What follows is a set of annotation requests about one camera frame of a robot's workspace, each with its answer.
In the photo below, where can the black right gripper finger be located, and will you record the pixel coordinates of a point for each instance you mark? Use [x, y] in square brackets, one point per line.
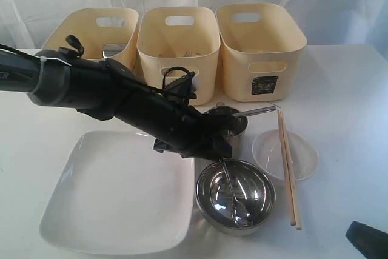
[370, 242]

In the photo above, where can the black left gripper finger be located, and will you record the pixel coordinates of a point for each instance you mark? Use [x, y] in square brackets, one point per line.
[214, 148]
[227, 124]

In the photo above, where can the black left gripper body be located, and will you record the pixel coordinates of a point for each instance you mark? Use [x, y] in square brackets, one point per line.
[185, 130]

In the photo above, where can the steel spoon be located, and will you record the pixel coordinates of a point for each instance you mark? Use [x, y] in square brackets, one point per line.
[239, 213]

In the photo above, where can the steel fork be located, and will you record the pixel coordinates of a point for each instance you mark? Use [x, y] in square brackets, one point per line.
[189, 54]

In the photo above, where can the steel cup front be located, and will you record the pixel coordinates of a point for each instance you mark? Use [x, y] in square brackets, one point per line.
[110, 50]

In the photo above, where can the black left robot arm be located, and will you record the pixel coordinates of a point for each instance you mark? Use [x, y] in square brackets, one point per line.
[107, 89]

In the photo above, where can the steel mug rear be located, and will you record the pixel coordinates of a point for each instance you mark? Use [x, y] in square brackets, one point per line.
[234, 135]

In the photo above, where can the white round bowl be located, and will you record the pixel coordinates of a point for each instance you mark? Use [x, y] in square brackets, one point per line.
[266, 152]

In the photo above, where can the steel bowl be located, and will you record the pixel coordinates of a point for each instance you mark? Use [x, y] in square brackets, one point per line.
[251, 186]

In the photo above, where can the steel table knife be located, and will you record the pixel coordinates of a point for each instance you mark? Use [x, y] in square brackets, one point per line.
[254, 112]

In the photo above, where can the cream bin with square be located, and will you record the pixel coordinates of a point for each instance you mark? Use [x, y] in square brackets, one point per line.
[261, 46]

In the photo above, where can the white square plate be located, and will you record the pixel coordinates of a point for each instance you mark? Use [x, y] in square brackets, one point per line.
[117, 196]

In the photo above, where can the cream bin with triangle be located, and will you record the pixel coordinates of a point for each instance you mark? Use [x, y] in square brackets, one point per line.
[166, 33]

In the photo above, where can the cream bin with circle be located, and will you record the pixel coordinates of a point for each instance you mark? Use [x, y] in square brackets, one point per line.
[98, 27]

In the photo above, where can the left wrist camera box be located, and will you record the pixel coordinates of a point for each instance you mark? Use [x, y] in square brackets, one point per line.
[180, 86]

